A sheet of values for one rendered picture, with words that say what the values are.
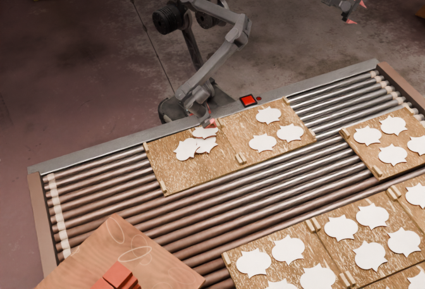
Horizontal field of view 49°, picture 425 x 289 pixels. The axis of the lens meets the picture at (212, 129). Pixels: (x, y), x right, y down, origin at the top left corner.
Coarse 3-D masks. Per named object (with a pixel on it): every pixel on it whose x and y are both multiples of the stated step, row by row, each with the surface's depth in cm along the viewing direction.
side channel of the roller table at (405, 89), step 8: (384, 64) 274; (384, 72) 271; (392, 72) 269; (384, 80) 273; (392, 80) 266; (400, 80) 264; (400, 88) 261; (408, 88) 260; (408, 96) 257; (416, 96) 255; (416, 104) 253; (424, 104) 250; (424, 112) 248; (424, 120) 250
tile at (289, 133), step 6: (282, 126) 244; (288, 126) 244; (294, 126) 244; (282, 132) 241; (288, 132) 241; (294, 132) 241; (300, 132) 241; (282, 138) 238; (288, 138) 238; (294, 138) 238
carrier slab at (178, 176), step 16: (192, 128) 247; (160, 144) 240; (176, 144) 240; (224, 144) 239; (160, 160) 233; (176, 160) 233; (192, 160) 232; (208, 160) 232; (224, 160) 232; (160, 176) 226; (176, 176) 226; (192, 176) 225; (208, 176) 225; (176, 192) 220
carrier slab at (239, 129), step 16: (240, 112) 254; (256, 112) 253; (288, 112) 252; (224, 128) 246; (240, 128) 246; (256, 128) 245; (272, 128) 245; (304, 128) 244; (240, 144) 238; (288, 144) 237; (304, 144) 237; (256, 160) 231
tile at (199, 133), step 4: (196, 128) 244; (200, 128) 244; (208, 128) 244; (212, 128) 244; (216, 128) 243; (192, 132) 241; (196, 132) 241; (200, 132) 241; (204, 132) 241; (208, 132) 241; (212, 132) 241; (216, 132) 241; (196, 136) 238; (200, 136) 238; (204, 136) 238; (208, 136) 238; (212, 136) 239; (216, 136) 239
